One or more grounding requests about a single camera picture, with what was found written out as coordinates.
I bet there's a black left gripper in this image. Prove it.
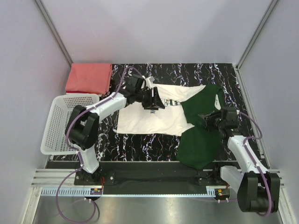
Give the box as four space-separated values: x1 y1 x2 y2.
135 87 165 111

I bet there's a white and green raglan t-shirt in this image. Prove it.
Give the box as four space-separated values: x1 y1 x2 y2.
117 84 225 169

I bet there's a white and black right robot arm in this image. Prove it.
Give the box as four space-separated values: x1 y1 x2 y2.
199 107 280 217

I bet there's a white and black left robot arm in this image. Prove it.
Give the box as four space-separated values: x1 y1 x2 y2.
65 75 165 185

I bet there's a folded white t-shirt under stack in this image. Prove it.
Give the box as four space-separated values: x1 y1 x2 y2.
66 92 102 97

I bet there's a folded pink t-shirt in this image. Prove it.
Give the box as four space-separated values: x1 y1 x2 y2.
65 63 112 95

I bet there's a right small circuit board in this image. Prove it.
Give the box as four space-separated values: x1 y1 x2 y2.
215 189 230 197

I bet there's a small circuit board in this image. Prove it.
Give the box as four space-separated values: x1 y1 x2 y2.
90 188 103 195
215 189 230 197

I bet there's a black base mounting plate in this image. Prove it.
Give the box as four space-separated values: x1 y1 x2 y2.
74 161 227 196

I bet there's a white perforated plastic basket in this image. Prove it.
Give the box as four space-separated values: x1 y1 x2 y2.
41 94 99 156

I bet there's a left small circuit board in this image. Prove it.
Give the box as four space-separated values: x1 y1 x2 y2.
90 188 103 195

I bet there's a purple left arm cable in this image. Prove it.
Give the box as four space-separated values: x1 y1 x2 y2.
56 67 145 221

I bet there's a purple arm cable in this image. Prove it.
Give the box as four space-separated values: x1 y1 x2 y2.
56 67 145 221
235 111 275 215

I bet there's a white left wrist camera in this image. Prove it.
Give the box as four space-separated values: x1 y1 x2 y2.
143 76 155 88

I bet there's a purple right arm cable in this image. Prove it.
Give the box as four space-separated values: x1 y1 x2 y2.
235 111 275 215

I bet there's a slotted aluminium front rail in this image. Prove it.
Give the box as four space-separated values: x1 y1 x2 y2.
30 169 285 199

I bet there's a left aluminium frame post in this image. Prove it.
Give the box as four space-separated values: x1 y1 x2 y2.
33 0 73 67

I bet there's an aluminium frame post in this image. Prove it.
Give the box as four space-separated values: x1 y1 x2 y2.
33 0 73 67
235 0 280 70

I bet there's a right aluminium frame post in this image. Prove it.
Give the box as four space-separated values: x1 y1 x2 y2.
235 0 280 70

